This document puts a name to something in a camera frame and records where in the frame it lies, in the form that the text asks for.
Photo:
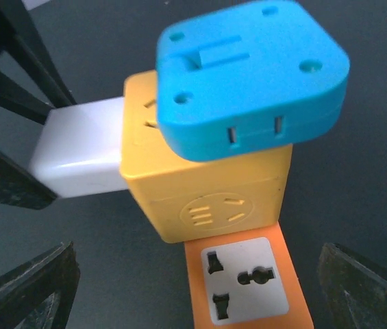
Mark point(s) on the orange power strip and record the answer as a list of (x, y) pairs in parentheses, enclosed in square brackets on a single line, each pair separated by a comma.
[(245, 280)]

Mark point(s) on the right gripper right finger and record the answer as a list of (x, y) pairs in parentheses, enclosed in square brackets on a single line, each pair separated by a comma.
[(354, 286)]

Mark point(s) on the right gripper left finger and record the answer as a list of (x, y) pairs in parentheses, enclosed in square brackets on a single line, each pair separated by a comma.
[(40, 293)]

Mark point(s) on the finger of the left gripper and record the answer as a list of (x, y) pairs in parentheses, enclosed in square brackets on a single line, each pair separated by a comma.
[(20, 38), (19, 188)]

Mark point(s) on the white charger plug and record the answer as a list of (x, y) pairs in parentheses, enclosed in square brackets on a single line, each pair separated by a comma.
[(79, 149)]

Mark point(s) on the blue plug adapter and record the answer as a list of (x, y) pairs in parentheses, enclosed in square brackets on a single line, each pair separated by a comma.
[(249, 77)]

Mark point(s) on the yellow cube socket adapter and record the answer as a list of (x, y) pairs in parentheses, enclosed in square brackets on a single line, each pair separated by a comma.
[(187, 200)]

